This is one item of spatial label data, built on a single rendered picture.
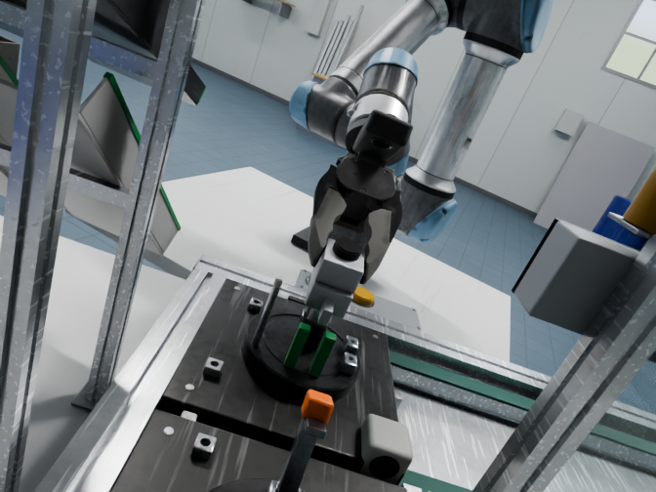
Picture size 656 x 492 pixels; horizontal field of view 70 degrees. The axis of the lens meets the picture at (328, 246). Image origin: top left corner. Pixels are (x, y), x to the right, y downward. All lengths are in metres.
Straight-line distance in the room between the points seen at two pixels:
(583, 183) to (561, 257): 7.94
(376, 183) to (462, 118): 0.46
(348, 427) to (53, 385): 0.33
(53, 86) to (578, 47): 8.48
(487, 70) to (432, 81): 7.68
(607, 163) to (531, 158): 1.10
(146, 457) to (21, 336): 0.14
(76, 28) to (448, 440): 0.58
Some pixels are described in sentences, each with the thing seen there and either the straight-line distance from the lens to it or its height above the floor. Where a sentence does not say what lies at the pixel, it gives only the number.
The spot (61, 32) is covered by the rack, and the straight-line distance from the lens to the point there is 0.26.
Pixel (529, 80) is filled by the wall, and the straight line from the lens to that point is 8.55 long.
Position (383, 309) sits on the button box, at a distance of 0.76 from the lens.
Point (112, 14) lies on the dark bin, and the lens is 0.40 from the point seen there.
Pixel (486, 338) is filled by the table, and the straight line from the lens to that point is 1.11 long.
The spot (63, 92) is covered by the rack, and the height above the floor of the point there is 1.23.
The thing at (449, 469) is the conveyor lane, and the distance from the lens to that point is 0.62.
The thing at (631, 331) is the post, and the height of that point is 1.20.
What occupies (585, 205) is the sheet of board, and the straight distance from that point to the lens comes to 8.30.
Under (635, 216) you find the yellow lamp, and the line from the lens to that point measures 0.40.
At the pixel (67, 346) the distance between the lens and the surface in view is 0.67.
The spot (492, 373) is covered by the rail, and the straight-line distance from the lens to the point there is 0.77.
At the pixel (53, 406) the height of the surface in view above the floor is 0.86.
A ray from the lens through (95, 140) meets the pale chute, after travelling 0.42.
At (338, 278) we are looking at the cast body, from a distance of 0.48.
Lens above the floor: 1.29
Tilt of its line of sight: 22 degrees down
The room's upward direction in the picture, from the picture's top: 22 degrees clockwise
